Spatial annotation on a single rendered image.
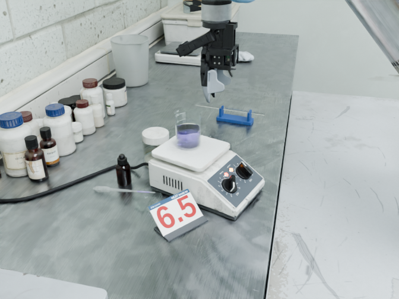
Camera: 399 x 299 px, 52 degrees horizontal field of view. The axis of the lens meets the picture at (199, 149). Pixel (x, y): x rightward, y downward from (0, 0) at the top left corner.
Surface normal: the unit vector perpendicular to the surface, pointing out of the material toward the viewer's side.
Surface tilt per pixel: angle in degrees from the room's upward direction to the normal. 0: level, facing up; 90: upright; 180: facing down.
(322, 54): 90
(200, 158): 0
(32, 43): 90
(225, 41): 90
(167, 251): 0
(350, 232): 0
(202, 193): 90
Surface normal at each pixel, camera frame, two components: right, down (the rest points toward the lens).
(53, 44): 0.97, 0.11
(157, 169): -0.54, 0.40
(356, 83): -0.24, 0.47
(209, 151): 0.00, -0.88
